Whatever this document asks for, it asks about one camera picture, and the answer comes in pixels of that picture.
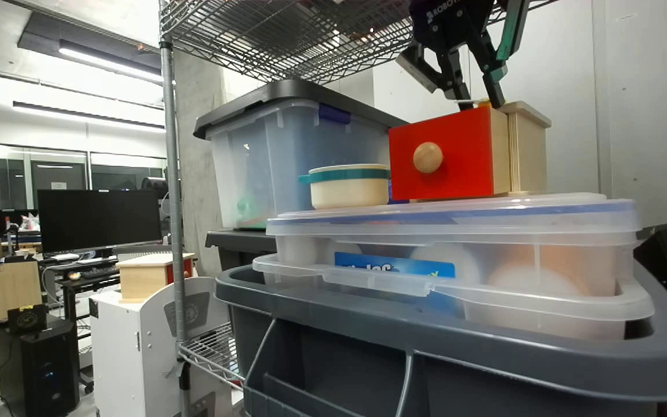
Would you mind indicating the light wooden drawer box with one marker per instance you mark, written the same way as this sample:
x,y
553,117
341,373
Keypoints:
x,y
525,152

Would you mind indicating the grey plastic tote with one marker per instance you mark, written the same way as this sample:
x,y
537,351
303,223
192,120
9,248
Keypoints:
x,y
502,363

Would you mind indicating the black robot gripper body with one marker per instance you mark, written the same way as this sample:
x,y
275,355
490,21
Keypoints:
x,y
456,20

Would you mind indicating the thin ceiling light strip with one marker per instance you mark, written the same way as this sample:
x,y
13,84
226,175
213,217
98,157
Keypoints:
x,y
86,114

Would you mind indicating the cardboard box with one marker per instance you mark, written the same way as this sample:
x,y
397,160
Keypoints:
x,y
9,285

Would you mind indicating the tan box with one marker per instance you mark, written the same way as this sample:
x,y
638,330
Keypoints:
x,y
142,278

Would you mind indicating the cream bowl with teal rim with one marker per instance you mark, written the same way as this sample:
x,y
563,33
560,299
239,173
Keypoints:
x,y
348,194

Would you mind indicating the ceiling light with grey housing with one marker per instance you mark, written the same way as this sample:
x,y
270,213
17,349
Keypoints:
x,y
103,60

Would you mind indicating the large clear lidded plastic container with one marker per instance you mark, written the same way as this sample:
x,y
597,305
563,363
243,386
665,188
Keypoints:
x,y
464,232

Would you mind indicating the clear storage bin dark lid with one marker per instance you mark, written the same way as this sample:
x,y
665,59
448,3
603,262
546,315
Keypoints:
x,y
265,170

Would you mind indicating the red-front wooden drawer with knob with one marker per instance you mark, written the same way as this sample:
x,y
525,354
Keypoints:
x,y
464,147

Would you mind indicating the black computer monitor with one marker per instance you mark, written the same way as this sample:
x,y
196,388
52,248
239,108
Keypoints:
x,y
98,221

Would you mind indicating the white cabinet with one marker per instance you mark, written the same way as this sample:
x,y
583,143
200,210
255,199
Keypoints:
x,y
128,349

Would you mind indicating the black computer tower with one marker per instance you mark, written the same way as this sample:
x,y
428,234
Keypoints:
x,y
35,372

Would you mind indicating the dark grey tote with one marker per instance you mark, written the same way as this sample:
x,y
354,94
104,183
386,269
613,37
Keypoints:
x,y
237,247

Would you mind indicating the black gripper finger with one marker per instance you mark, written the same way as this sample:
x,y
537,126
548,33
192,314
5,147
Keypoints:
x,y
455,78
485,50

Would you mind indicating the clear plastic container blue label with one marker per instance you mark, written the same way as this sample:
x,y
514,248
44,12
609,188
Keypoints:
x,y
502,308

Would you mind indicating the black cart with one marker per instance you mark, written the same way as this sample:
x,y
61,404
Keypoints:
x,y
79,275

